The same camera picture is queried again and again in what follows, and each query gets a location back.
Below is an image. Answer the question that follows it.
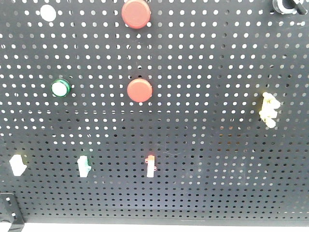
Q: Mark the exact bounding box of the green rocker switch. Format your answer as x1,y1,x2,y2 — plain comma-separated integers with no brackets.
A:
77,156,92,178

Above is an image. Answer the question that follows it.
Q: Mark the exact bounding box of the white rocker switch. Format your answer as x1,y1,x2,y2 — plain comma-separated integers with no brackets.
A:
9,154,27,176

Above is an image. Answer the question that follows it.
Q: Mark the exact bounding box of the lower red push button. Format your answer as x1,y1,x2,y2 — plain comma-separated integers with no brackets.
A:
127,78,153,102

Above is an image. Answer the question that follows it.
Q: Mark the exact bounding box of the red push button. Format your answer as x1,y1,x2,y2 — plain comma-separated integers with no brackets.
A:
127,78,153,102
121,0,151,29

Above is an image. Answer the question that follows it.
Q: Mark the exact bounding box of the yellow plastic switch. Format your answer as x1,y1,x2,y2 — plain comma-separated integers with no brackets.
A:
259,92,281,128

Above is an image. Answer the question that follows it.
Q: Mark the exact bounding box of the black left pegboard clamp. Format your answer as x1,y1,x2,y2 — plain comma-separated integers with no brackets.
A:
0,193,25,232

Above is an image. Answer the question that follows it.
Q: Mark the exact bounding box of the black rotary toggle switch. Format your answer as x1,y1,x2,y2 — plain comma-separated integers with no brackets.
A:
272,0,308,15

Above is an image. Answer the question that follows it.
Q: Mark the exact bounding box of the red rocker switch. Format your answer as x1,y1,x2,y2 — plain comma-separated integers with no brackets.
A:
145,155,157,178

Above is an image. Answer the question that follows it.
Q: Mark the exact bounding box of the black perforated pegboard panel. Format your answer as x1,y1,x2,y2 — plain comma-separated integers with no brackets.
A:
0,0,309,226

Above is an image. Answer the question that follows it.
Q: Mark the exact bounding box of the white round push button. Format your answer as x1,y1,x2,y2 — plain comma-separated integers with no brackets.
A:
40,4,56,22

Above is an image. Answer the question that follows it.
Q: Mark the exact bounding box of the upper red push button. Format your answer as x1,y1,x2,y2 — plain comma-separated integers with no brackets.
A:
121,0,151,29

